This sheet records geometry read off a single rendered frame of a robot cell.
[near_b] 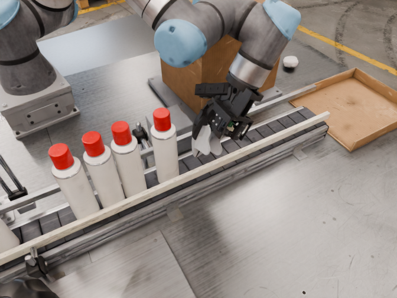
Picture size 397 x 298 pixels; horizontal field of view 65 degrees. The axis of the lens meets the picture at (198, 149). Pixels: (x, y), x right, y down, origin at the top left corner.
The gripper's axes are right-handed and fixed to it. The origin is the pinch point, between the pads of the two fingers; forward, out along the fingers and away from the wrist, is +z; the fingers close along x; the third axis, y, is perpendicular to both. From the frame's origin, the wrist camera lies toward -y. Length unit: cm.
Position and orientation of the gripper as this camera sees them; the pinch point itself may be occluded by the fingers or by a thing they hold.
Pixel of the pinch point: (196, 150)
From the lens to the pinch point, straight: 72.9
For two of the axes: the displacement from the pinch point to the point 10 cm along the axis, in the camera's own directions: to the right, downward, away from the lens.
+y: 4.9, 6.3, -6.0
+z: -4.3, 7.7, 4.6
